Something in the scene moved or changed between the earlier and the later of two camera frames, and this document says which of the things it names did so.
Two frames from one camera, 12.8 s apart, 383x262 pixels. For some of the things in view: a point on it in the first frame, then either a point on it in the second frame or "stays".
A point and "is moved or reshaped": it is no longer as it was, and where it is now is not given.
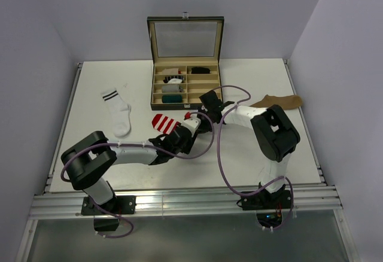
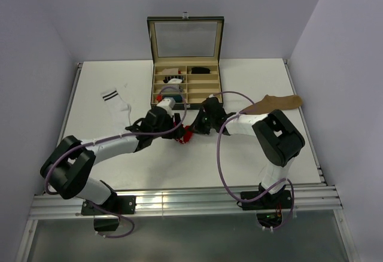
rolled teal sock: [172, 98] stays
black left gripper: [187, 149] to [176, 133]
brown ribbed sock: [288, 102] stays
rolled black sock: [200, 70] stays
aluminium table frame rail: [183, 202] stays
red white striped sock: [164, 124] is moved or reshaped
